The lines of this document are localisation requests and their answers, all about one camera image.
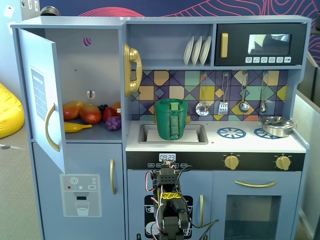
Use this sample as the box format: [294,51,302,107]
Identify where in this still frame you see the blue fridge door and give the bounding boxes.
[16,28,69,175]

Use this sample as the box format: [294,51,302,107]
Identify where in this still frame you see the blue dishwasher door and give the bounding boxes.
[127,169,214,240]

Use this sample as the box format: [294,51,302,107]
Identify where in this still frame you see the blue door with water dispenser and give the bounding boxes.
[32,142,126,240]

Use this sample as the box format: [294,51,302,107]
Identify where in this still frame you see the blue oven door with window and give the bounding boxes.
[212,170,303,240]

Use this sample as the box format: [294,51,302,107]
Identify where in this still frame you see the green plastic container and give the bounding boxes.
[154,98,189,141]

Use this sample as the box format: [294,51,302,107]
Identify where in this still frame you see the metal skimmer spoon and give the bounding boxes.
[195,72,210,117]

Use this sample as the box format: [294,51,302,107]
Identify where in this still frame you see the grey toy sink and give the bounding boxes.
[137,123,209,145]

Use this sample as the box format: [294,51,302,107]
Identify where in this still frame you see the purple toy grapes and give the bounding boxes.
[105,116,122,131]

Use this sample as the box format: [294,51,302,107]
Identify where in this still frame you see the blue toy kitchen unit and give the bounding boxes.
[9,15,313,240]

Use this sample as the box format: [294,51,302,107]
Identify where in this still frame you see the metal slotted spatula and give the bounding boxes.
[217,72,230,116]

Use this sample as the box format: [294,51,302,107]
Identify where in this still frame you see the gold toy telephone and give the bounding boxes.
[122,42,143,98]

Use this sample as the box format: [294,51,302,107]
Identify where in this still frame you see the red orange toy mango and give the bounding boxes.
[79,103,103,124]
[62,100,85,121]

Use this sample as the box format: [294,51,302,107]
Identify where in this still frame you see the white toy plate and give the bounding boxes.
[199,35,212,66]
[191,35,203,66]
[183,35,195,66]

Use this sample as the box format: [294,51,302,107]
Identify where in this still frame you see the gold stove knob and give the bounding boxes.
[223,154,240,171]
[275,155,292,171]

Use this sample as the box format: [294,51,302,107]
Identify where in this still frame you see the metal ladle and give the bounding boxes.
[238,71,251,113]

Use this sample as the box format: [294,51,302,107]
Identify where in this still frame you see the yellow toy banana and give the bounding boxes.
[64,121,93,134]

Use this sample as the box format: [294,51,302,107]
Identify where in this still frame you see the metal serving spoon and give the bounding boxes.
[258,71,270,113]

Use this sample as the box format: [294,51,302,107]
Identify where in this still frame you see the steel pot with lid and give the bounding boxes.
[257,115,299,138]

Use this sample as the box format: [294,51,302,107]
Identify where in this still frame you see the yellow beanbag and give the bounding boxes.
[0,82,25,140]

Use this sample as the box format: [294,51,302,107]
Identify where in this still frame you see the grey partition panel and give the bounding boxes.
[294,89,320,240]

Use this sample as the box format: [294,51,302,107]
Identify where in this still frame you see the round metal object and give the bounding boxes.
[39,5,61,17]

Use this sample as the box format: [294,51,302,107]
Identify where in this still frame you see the red robot cable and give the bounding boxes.
[145,170,158,193]

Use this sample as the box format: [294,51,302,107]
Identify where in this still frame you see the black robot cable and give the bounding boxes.
[188,219,220,229]

